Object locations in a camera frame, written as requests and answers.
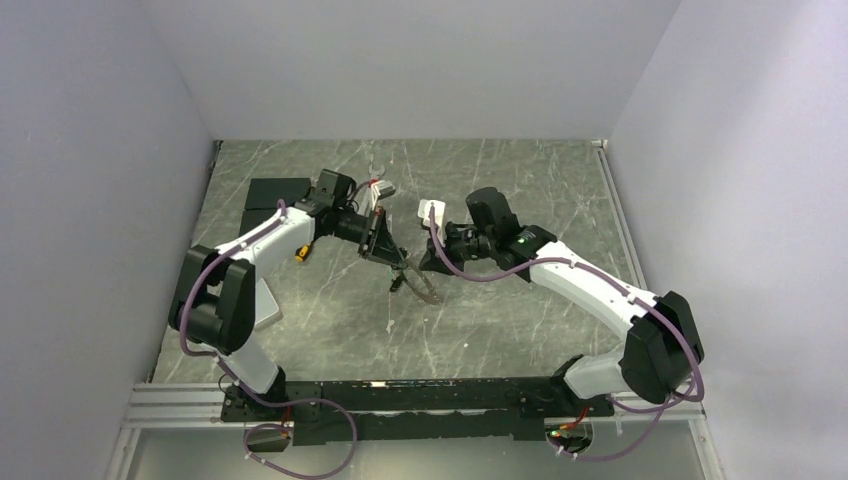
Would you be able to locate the yellow black handled screwdriver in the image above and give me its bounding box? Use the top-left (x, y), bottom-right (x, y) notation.
top-left (294, 243), bottom-right (313, 262)

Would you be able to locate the aluminium frame rail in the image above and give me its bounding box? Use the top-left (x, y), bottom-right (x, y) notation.
top-left (105, 377), bottom-right (727, 480)

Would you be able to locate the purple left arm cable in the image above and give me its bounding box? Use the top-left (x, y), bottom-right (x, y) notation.
top-left (178, 182), bottom-right (360, 480)

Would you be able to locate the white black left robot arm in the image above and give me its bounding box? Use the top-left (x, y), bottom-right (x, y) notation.
top-left (168, 169), bottom-right (408, 420)

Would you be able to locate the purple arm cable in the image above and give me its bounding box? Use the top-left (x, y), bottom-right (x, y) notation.
top-left (178, 182), bottom-right (360, 480)
top-left (427, 205), bottom-right (706, 464)

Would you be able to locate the black flat electronic box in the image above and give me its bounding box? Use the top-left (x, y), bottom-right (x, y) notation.
top-left (239, 177), bottom-right (311, 235)

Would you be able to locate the white rectangular router box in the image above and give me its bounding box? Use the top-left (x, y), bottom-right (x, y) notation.
top-left (254, 278), bottom-right (282, 329)

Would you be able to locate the silver open-end wrench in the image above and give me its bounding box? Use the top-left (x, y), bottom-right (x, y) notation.
top-left (368, 163), bottom-right (386, 184)

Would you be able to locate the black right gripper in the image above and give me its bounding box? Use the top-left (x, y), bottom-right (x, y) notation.
top-left (419, 219), bottom-right (496, 277)

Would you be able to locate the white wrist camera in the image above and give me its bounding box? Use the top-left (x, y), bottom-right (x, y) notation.
top-left (417, 199), bottom-right (446, 231)
top-left (367, 179), bottom-right (397, 209)

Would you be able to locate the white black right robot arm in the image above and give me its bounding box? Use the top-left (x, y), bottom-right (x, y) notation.
top-left (417, 187), bottom-right (705, 415)

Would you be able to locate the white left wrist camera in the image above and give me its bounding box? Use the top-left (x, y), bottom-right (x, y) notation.
top-left (367, 179), bottom-right (397, 209)

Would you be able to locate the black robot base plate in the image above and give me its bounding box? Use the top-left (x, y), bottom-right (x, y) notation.
top-left (220, 377), bottom-right (614, 446)

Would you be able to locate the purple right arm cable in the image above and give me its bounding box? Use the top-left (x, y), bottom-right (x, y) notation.
top-left (427, 205), bottom-right (706, 464)

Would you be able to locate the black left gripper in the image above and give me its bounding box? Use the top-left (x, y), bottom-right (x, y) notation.
top-left (332, 205), bottom-right (407, 269)

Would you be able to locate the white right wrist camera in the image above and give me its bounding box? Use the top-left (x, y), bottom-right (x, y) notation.
top-left (417, 199), bottom-right (446, 231)

